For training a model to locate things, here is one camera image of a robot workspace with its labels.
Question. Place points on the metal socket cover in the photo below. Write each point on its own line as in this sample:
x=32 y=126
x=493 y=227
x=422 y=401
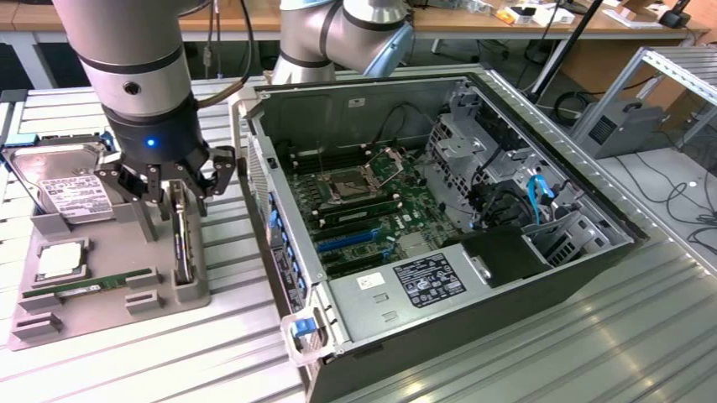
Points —
x=386 y=161

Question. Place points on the aluminium profile frame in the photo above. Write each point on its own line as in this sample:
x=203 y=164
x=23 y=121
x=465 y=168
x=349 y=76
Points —
x=613 y=88

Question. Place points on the silver CPU chip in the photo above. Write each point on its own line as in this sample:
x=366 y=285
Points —
x=62 y=260

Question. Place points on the silver chipset heatsink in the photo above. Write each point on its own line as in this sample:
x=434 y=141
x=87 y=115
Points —
x=413 y=244

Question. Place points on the small orange box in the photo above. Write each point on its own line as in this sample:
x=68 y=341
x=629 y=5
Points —
x=501 y=15

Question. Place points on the grey power supply unit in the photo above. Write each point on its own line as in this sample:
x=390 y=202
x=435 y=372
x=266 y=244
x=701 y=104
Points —
x=370 y=315

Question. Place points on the grey parts rack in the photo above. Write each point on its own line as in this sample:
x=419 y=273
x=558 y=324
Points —
x=106 y=260

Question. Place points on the blue expansion slot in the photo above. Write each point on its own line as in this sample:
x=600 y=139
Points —
x=347 y=240

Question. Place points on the black RAM slot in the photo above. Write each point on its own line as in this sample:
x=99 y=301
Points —
x=350 y=204
x=333 y=165
x=330 y=156

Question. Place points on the black chair base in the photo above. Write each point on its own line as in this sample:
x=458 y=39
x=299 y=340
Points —
x=493 y=50

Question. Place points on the CPU socket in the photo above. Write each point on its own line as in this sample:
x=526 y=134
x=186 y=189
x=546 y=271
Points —
x=350 y=186

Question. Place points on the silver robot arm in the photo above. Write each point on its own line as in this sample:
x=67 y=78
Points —
x=128 y=63

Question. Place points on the silver hard disk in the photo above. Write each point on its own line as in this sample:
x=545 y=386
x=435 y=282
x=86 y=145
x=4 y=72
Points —
x=67 y=197

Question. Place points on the long wooden desk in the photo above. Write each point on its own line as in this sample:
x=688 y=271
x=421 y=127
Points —
x=459 y=26

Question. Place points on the black corner bracket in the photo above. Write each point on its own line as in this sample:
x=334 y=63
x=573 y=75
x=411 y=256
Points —
x=12 y=96

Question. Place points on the brown cardboard box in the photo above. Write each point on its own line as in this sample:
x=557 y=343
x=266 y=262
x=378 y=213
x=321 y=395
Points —
x=638 y=10

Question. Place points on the black RAM stick with label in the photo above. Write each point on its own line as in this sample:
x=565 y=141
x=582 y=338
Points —
x=358 y=214

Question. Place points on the green motherboard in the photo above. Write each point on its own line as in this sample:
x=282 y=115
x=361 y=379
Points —
x=431 y=214

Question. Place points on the black plastic shroud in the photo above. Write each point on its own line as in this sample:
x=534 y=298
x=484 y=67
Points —
x=498 y=256

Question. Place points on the grey controller box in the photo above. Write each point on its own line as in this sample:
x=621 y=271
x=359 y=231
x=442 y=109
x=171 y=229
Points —
x=633 y=130

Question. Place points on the white carton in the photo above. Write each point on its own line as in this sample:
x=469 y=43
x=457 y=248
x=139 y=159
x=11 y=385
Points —
x=554 y=17

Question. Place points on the green RAM stick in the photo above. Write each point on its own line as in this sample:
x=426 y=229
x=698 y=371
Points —
x=112 y=280

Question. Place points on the black expansion slot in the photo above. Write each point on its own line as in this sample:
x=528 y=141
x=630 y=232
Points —
x=338 y=233
x=358 y=262

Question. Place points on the graphics card with metal bracket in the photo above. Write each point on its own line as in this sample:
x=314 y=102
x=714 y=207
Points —
x=182 y=243

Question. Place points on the white device box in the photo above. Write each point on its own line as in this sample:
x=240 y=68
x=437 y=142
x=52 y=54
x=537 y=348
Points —
x=521 y=14

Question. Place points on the black tripod pole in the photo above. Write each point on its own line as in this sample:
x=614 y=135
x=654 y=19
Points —
x=568 y=46

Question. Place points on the blue disk caddy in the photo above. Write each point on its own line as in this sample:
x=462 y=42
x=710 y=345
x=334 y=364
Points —
x=16 y=141

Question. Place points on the thin locking lever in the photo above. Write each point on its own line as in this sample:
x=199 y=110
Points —
x=322 y=161

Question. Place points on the perforated metal drive cage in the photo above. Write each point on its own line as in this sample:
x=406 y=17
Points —
x=457 y=184

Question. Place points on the open black PC case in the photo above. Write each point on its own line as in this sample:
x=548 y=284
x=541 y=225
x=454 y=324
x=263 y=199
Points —
x=475 y=336

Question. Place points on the blue case latch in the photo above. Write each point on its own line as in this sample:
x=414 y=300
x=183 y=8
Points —
x=302 y=327

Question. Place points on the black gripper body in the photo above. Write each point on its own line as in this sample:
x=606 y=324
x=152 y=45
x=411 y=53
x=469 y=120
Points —
x=151 y=134

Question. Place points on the metal disk bay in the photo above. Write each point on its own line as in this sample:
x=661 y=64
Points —
x=565 y=239

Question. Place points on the wooden box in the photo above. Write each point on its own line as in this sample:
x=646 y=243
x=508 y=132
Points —
x=227 y=8

